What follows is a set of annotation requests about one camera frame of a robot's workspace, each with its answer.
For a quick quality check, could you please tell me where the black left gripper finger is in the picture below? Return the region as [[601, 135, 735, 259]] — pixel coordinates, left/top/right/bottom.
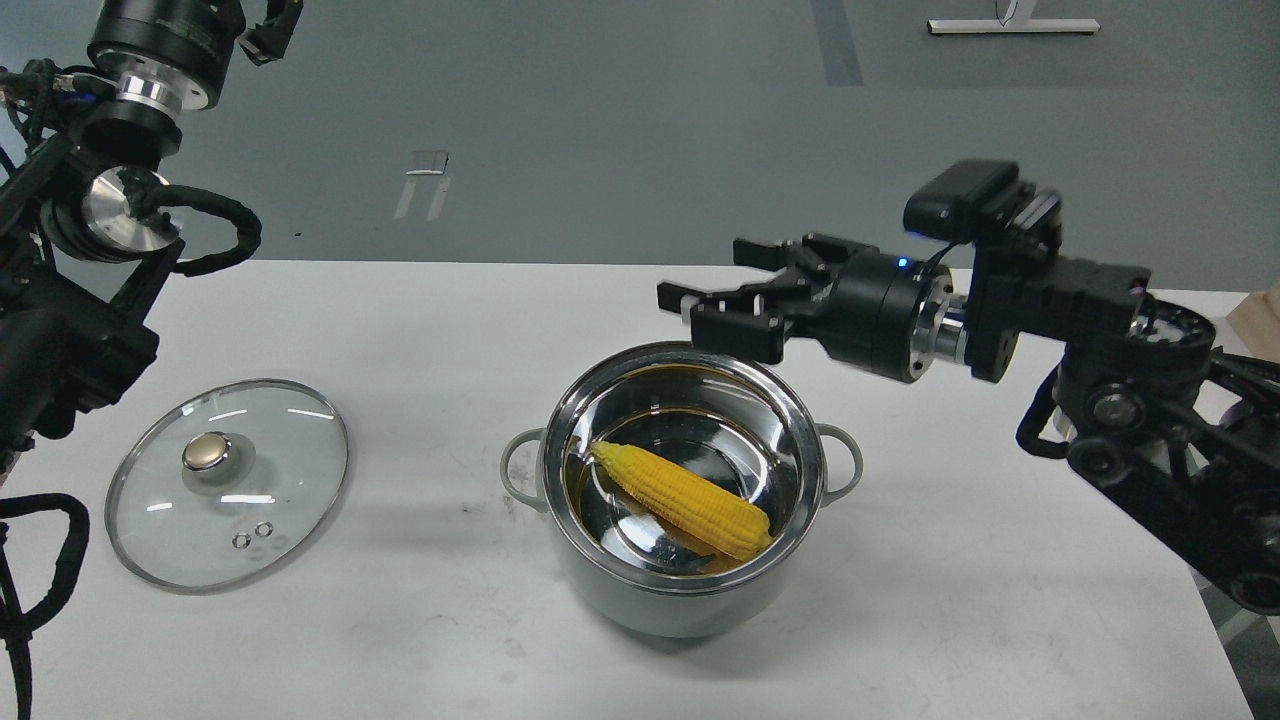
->
[[238, 1, 305, 67]]

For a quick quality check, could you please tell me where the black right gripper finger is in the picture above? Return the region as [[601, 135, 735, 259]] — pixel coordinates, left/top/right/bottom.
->
[[733, 233, 881, 291], [657, 270, 827, 365]]

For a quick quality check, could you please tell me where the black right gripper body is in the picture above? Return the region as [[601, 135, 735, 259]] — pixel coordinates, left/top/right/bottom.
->
[[790, 249, 954, 384]]

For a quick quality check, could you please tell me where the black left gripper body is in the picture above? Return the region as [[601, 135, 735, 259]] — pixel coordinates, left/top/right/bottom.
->
[[88, 1, 246, 111]]

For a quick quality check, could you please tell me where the yellow corn cob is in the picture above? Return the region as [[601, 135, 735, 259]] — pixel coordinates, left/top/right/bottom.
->
[[590, 441, 774, 562]]

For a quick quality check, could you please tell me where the glass pot lid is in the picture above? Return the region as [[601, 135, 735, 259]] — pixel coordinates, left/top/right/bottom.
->
[[104, 378, 349, 594]]

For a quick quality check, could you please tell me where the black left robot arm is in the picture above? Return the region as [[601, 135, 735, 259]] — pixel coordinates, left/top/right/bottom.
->
[[1, 1, 305, 475]]

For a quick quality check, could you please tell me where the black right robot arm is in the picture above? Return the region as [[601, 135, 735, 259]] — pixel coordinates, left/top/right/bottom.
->
[[657, 183, 1277, 616]]

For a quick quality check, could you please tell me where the stainless steel cooking pot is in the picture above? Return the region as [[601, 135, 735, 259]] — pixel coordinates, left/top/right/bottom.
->
[[499, 341, 865, 638]]

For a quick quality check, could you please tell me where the white table leg base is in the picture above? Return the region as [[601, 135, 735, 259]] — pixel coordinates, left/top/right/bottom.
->
[[925, 1, 1101, 36]]

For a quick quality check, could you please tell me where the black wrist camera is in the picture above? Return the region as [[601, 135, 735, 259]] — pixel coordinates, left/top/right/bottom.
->
[[902, 159, 1020, 245]]

